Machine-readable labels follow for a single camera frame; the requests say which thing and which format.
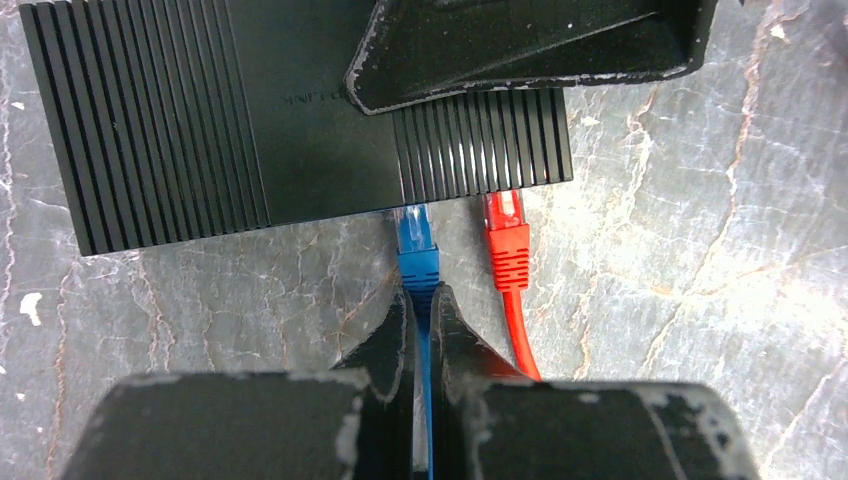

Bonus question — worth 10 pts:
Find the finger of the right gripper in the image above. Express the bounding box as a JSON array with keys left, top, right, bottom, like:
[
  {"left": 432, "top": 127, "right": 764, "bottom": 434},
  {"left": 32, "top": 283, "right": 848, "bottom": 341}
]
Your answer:
[{"left": 345, "top": 0, "right": 716, "bottom": 115}]

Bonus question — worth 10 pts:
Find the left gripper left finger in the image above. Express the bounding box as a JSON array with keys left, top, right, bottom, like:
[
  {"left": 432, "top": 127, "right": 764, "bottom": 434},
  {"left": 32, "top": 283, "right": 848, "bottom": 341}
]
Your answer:
[{"left": 334, "top": 287, "right": 416, "bottom": 479}]

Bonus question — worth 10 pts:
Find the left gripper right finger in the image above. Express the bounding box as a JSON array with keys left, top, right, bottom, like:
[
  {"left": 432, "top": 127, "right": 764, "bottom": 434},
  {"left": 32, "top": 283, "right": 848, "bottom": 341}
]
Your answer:
[{"left": 430, "top": 283, "right": 532, "bottom": 479}]

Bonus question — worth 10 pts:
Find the red cable with black adapter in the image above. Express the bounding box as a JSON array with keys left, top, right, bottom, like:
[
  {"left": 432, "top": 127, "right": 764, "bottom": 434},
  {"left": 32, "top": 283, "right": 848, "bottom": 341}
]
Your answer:
[{"left": 482, "top": 189, "right": 543, "bottom": 383}]

